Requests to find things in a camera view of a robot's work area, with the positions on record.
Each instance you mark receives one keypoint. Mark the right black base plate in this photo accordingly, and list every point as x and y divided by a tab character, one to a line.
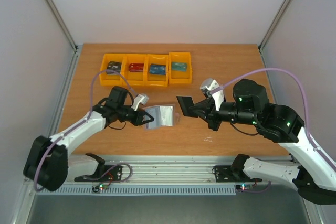
224	173

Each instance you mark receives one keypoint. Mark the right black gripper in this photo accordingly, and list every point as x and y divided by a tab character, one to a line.
210	115

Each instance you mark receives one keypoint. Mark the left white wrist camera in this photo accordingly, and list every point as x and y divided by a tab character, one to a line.
140	99

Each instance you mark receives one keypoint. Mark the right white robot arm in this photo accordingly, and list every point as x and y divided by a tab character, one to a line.
313	177

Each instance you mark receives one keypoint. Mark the yellow bin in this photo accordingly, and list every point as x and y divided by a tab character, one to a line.
135	78
179	77
153	79
111	80

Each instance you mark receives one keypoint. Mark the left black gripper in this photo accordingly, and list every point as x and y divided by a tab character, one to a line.
139	119

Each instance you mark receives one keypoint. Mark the grey slotted cable duct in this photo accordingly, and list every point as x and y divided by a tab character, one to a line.
144	190

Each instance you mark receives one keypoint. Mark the teal card stack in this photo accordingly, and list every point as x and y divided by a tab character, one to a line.
179	66

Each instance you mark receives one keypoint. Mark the left green circuit board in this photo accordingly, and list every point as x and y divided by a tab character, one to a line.
99	188

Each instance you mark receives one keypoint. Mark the right green circuit board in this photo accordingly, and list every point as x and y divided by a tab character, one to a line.
242	187

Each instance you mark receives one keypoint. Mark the green circuit board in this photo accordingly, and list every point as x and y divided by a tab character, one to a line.
99	188
242	187

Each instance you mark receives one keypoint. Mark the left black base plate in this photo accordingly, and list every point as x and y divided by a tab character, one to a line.
103	173

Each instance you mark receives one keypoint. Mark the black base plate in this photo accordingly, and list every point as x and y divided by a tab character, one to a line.
103	173
224	173

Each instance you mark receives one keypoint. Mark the red card stack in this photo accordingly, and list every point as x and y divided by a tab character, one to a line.
136	67

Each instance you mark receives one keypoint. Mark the blue card stack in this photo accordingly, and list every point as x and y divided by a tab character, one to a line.
157	69

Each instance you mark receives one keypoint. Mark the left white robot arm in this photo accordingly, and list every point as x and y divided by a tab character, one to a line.
47	161

